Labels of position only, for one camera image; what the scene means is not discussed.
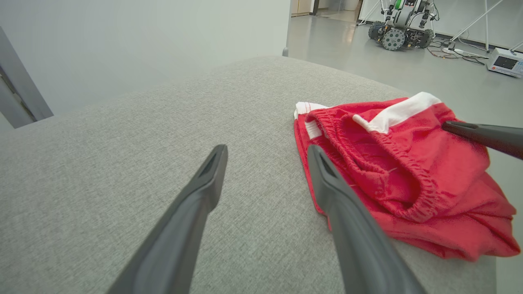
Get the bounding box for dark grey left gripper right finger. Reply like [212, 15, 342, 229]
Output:
[307, 145, 427, 294]

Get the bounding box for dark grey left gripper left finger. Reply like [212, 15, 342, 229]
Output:
[107, 144, 228, 294]

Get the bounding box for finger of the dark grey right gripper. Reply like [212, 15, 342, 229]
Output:
[441, 120, 523, 160]

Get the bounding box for red shorts white stripe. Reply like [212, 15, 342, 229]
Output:
[293, 92, 522, 262]

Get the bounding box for white electronic instrument box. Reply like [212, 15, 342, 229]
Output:
[487, 47, 523, 78]

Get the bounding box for white power strip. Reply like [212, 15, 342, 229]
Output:
[441, 47, 489, 60]

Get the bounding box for white tripod stand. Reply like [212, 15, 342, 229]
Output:
[449, 0, 506, 50]

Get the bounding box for wheeled robot with green band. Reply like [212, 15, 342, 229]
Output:
[368, 0, 440, 51]

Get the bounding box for tangled floor cables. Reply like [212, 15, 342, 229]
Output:
[427, 38, 487, 66]

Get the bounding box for grey partition post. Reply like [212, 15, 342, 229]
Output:
[0, 78, 36, 129]
[0, 27, 54, 122]

